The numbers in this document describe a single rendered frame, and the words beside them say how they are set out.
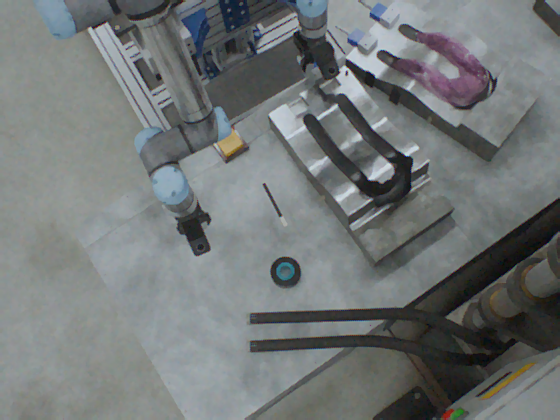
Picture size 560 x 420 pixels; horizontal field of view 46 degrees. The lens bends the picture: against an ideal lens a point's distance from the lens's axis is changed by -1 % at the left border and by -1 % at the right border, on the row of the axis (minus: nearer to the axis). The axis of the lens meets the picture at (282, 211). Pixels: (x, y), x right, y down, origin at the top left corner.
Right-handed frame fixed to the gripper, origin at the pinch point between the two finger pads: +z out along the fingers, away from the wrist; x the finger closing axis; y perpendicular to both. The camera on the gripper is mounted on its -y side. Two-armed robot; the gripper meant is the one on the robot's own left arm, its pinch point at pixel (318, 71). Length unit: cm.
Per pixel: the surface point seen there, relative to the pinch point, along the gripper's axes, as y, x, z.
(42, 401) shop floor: -25, 137, 84
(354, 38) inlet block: 2.7, -13.8, -2.3
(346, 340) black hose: -69, 33, -3
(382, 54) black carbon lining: -5.1, -18.5, -0.5
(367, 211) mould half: -43.7, 10.9, -3.0
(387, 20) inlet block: 2.2, -24.6, -3.5
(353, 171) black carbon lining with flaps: -33.3, 8.9, -6.6
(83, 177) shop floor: 50, 85, 84
